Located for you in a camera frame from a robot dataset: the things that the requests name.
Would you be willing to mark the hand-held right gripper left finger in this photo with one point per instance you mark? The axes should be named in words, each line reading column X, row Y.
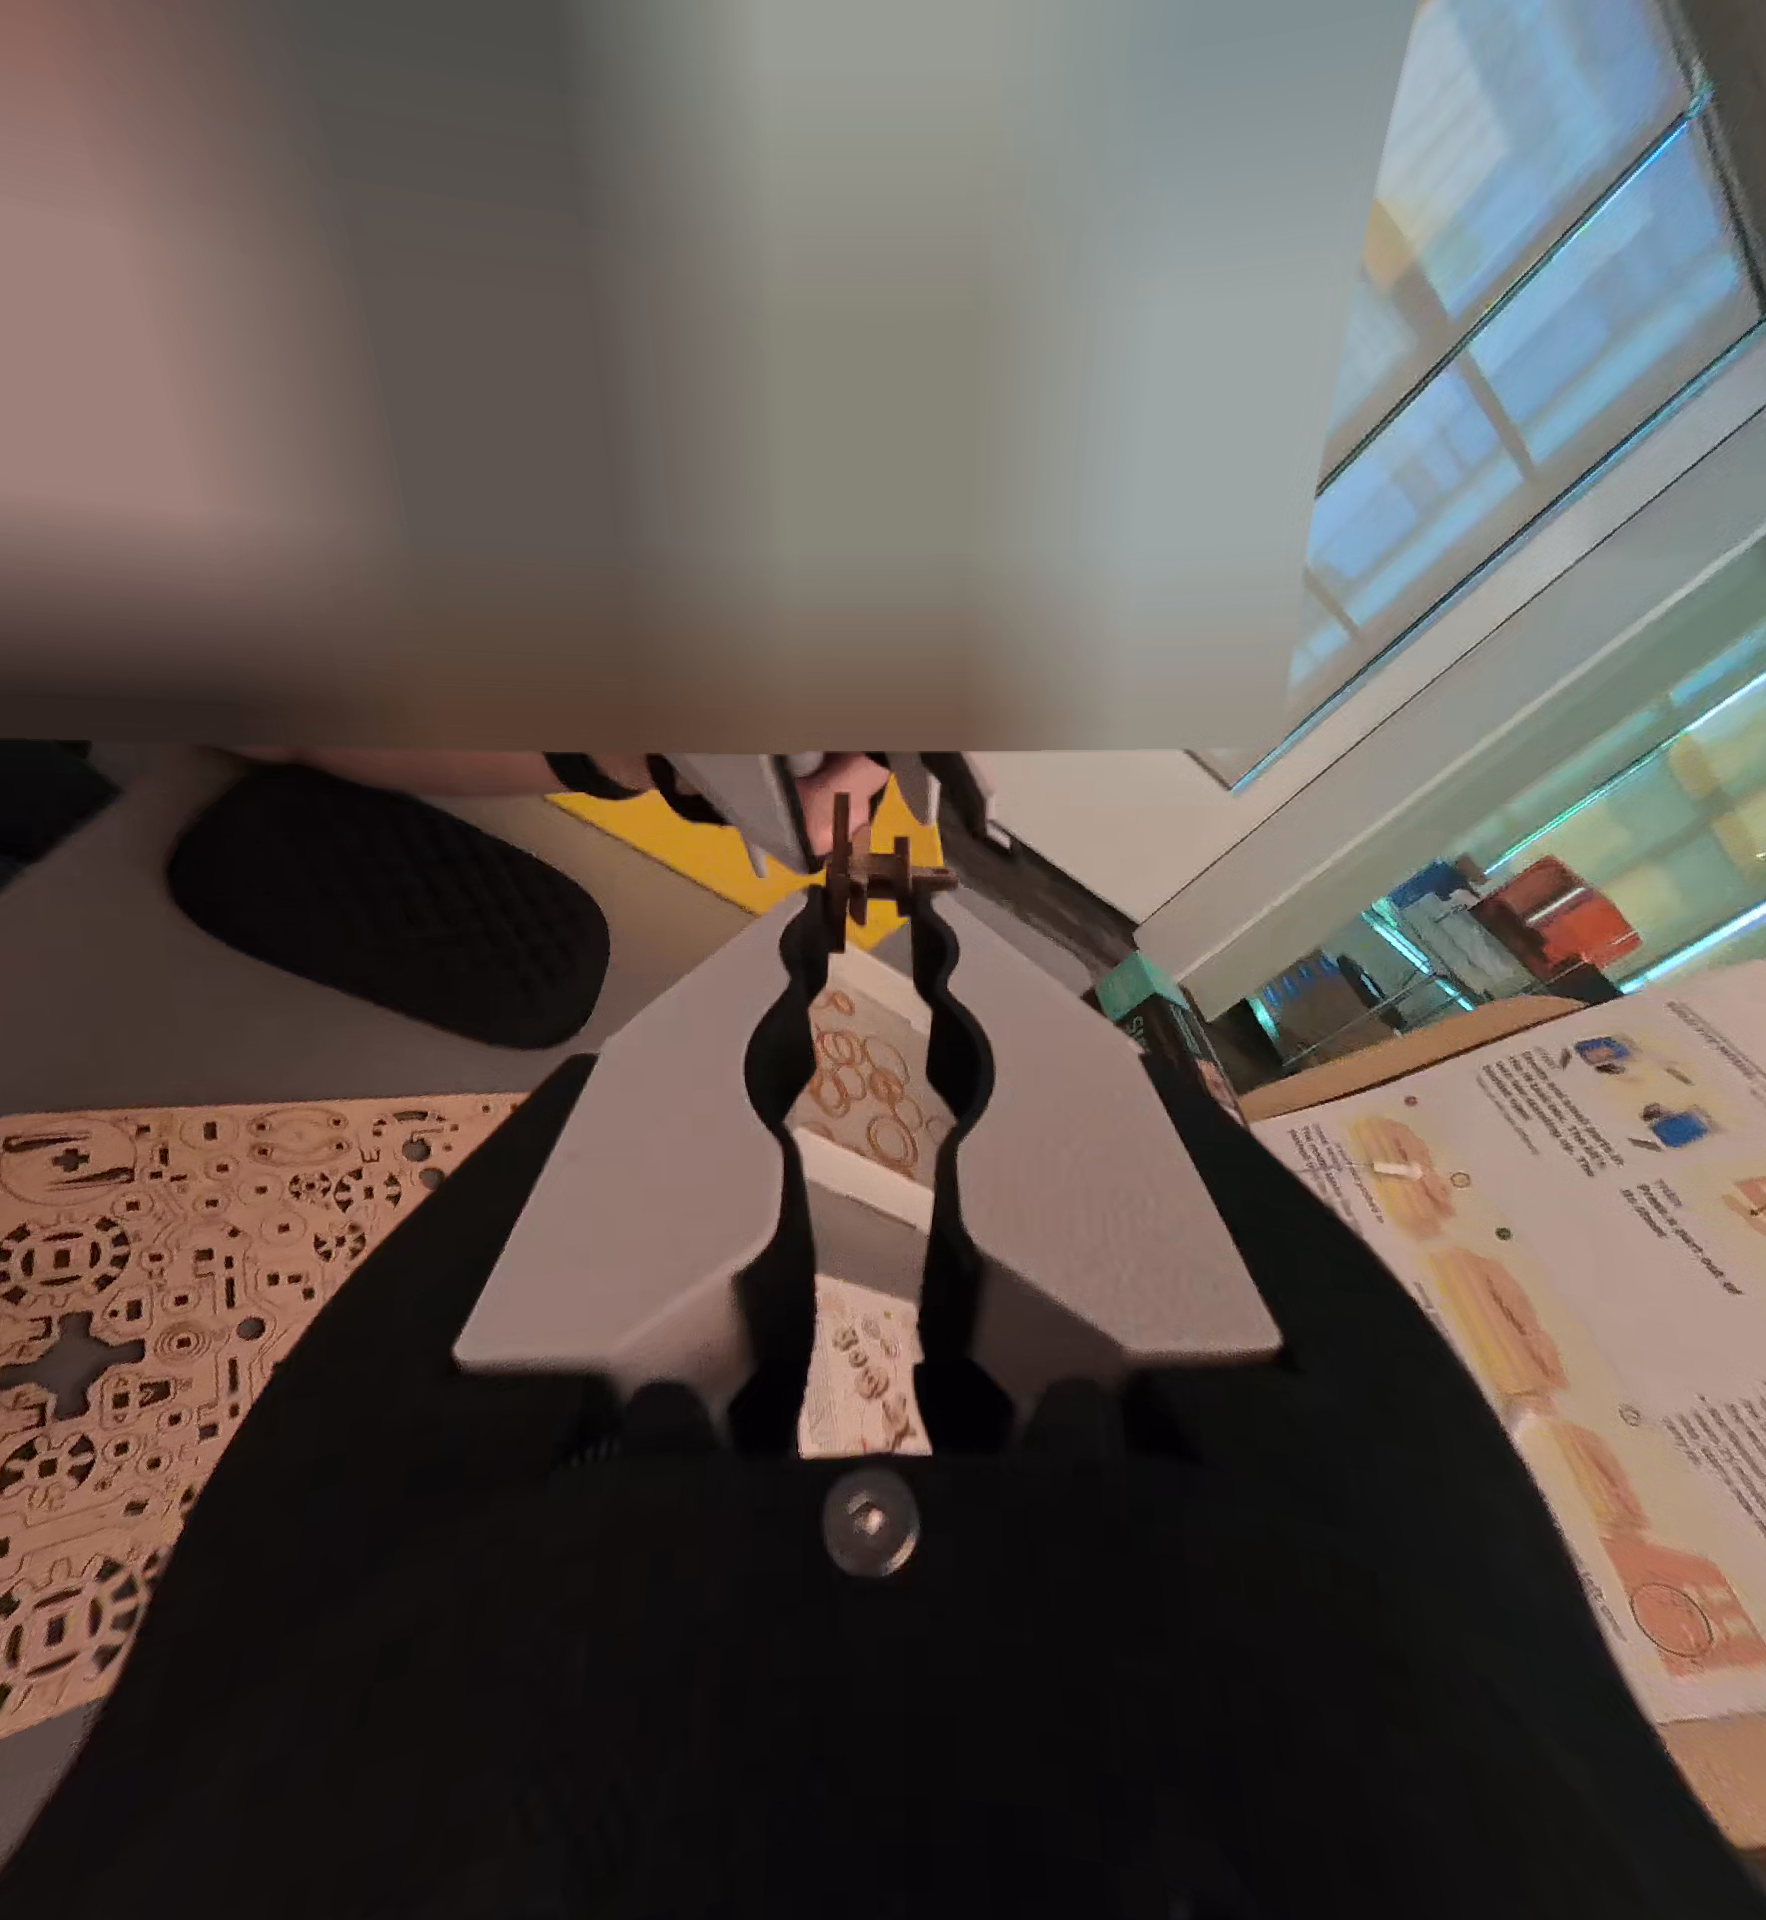
column 628, row 1185

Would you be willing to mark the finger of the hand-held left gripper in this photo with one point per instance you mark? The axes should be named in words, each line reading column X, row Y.
column 742, row 818
column 931, row 818

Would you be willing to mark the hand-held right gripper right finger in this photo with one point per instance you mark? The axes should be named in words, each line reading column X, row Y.
column 1127, row 1201

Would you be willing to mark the small dark wooden model part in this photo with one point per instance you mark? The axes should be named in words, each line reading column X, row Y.
column 871, row 877

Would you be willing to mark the laser-cut wooden parts sheet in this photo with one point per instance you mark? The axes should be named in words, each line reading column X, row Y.
column 148, row 1350

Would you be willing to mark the person's left hand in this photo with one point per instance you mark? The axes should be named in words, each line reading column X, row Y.
column 845, row 780

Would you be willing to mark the yellow paper sheet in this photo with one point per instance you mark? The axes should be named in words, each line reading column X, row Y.
column 704, row 853

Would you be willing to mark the dark green box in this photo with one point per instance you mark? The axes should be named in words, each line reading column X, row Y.
column 1164, row 1028

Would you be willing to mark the black textured wrist rest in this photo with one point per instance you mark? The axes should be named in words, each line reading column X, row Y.
column 389, row 901

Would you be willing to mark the printed instruction sheet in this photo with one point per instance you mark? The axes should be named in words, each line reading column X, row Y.
column 1604, row 1275

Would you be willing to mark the orange box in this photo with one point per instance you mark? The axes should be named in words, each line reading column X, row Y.
column 1559, row 912

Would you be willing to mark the dark cloth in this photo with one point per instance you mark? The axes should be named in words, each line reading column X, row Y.
column 7, row 823

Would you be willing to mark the glass display cabinet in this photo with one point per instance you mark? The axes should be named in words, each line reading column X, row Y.
column 1571, row 525

